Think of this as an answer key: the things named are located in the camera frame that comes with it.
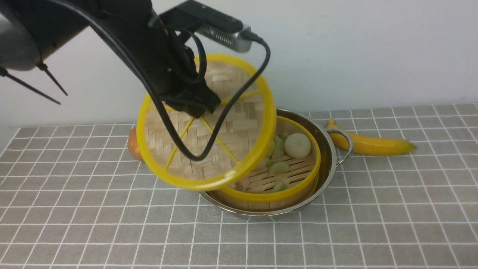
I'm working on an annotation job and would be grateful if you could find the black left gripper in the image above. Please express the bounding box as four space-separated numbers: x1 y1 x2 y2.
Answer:
101 7 221 118

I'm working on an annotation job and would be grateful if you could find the bamboo steamer lid yellow rim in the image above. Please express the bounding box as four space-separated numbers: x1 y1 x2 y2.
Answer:
136 54 277 191

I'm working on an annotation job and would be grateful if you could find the bamboo steamer basket yellow rim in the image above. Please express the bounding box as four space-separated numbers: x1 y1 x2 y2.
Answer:
208 116 321 212

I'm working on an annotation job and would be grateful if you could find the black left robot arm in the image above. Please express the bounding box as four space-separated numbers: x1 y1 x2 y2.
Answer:
1 0 221 118

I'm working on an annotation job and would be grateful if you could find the stainless steel pot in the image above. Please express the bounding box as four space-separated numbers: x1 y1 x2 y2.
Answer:
201 109 353 219

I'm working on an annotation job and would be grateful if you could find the brown potato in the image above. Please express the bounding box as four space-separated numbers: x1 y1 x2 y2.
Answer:
127 127 143 162

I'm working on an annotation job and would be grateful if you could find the small green dumpling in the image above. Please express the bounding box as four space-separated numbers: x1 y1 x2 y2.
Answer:
271 181 288 193

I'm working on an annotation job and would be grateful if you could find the grey checkered tablecloth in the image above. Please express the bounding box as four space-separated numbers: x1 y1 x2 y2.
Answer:
0 103 478 269

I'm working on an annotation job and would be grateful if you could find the yellow banana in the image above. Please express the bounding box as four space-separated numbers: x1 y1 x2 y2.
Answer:
327 118 417 155

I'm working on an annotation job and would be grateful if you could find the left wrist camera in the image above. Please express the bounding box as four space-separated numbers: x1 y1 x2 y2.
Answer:
159 0 261 53

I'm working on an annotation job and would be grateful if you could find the black left camera cable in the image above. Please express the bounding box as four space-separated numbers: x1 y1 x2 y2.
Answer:
45 0 271 162

